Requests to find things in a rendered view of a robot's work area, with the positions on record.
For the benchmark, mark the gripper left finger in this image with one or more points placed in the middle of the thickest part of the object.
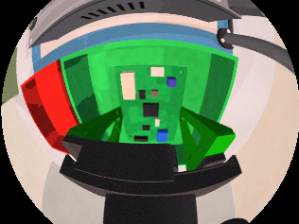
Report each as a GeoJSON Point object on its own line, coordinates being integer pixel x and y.
{"type": "Point", "coordinates": [93, 128]}

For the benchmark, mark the green bin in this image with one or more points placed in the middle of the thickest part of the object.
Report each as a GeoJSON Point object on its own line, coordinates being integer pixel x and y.
{"type": "Point", "coordinates": [91, 84]}

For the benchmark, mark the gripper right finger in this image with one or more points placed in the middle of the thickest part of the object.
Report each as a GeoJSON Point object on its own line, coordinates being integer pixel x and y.
{"type": "Point", "coordinates": [215, 137]}

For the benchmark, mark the red bin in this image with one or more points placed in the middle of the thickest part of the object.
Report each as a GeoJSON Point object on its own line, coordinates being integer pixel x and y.
{"type": "Point", "coordinates": [49, 104]}

